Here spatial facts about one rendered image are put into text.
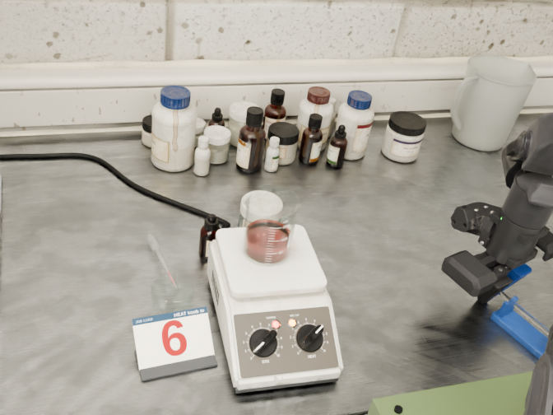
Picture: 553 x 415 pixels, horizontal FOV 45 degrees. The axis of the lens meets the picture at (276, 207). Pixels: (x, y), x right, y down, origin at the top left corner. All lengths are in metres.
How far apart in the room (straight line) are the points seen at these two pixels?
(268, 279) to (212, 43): 0.54
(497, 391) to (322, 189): 0.50
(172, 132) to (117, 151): 0.13
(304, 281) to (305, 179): 0.36
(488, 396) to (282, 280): 0.26
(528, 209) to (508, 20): 0.66
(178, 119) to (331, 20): 0.37
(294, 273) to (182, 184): 0.34
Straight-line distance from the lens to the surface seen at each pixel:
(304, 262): 0.82
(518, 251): 0.90
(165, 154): 1.09
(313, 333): 0.77
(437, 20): 1.36
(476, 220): 0.91
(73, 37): 1.17
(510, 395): 0.74
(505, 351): 0.93
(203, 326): 0.81
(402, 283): 0.97
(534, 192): 0.83
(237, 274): 0.79
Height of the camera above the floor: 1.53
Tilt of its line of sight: 37 degrees down
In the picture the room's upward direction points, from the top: 9 degrees clockwise
